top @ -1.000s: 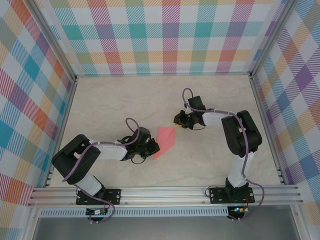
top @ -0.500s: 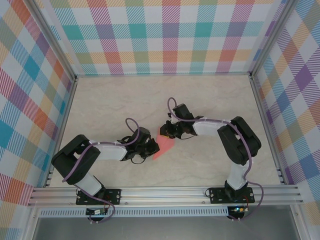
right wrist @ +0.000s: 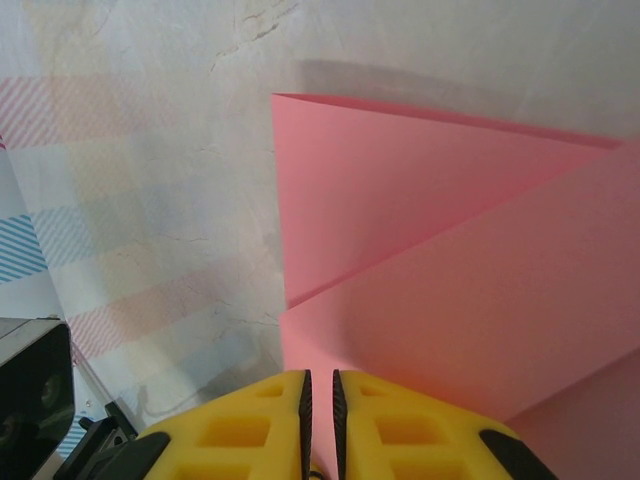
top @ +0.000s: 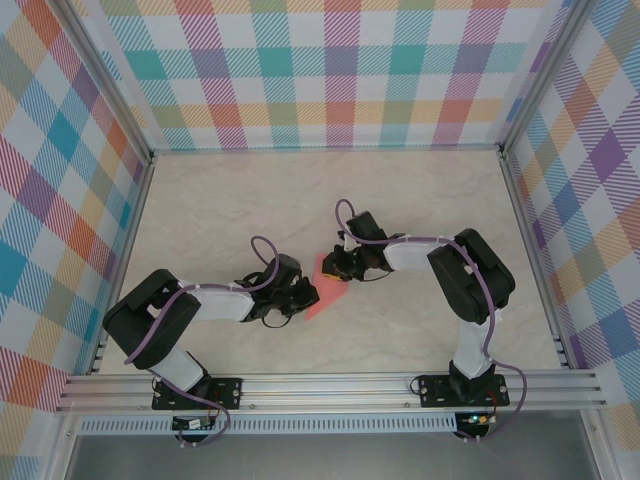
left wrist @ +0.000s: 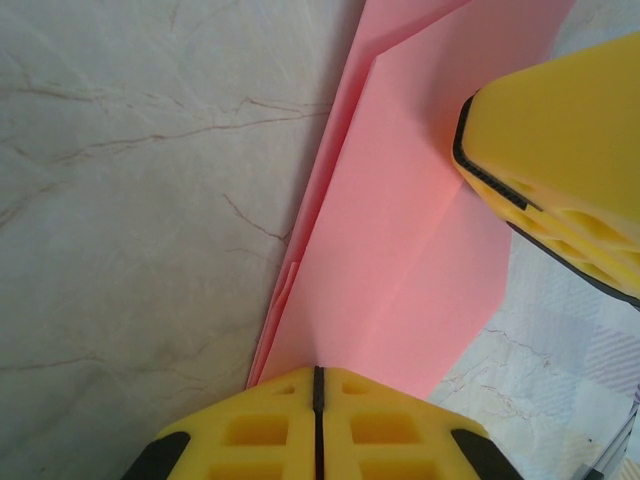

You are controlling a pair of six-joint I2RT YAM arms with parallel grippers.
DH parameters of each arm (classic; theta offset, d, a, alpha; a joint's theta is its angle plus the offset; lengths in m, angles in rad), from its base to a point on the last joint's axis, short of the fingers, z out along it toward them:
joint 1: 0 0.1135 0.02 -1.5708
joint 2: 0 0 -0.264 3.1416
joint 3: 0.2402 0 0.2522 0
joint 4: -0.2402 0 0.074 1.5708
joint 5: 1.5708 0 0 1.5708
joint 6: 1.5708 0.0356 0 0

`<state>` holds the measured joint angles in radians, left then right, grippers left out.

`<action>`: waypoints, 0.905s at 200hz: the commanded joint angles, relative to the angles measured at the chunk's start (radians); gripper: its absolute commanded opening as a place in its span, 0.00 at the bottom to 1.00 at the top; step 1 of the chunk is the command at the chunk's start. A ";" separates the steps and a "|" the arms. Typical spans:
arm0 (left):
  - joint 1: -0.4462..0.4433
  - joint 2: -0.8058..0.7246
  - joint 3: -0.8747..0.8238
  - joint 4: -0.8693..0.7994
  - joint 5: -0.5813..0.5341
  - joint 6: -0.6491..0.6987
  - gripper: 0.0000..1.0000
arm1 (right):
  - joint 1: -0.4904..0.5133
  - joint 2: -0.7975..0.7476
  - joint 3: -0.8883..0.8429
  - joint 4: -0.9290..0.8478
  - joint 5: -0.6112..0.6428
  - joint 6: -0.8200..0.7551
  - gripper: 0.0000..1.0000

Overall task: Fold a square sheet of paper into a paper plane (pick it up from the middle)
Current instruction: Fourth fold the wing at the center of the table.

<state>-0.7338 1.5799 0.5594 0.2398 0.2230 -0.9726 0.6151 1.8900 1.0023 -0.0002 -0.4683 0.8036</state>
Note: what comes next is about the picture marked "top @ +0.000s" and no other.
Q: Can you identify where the pink paper sheet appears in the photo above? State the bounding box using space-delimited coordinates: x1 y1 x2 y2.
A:
304 252 350 320

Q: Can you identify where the grey metal panel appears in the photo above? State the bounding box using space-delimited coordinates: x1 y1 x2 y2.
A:
64 412 601 480

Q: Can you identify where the wide aluminium mounting rail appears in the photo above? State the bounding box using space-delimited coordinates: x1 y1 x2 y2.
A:
54 369 609 414

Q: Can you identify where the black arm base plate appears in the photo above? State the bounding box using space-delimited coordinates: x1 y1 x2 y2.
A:
417 373 510 409
151 377 245 411

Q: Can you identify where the thin aluminium wall bar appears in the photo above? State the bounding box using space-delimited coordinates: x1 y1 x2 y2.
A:
149 143 504 154

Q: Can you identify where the slotted grey cable duct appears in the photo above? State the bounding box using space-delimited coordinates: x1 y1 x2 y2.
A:
77 417 459 436

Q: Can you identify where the purple cable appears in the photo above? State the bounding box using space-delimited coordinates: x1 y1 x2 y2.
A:
333 198 529 444
123 234 282 449

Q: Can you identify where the aluminium side rail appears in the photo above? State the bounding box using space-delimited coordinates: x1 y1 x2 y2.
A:
89 154 156 376
499 152 574 371

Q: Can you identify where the aluminium frame post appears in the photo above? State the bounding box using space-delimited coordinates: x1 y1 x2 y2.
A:
58 0 154 166
498 0 594 159

